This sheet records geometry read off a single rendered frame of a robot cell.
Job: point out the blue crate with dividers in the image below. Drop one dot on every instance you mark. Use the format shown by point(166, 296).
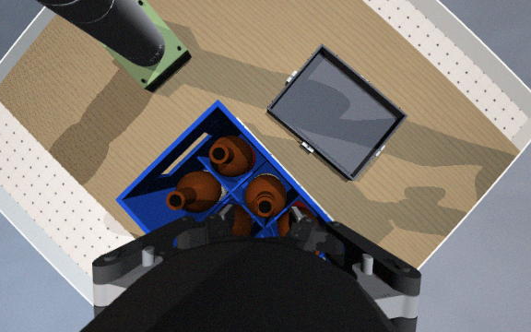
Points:
point(144, 200)

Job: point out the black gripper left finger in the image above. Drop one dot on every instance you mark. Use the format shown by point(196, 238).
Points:
point(116, 270)

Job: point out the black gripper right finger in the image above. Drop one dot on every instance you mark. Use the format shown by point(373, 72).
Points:
point(390, 281)

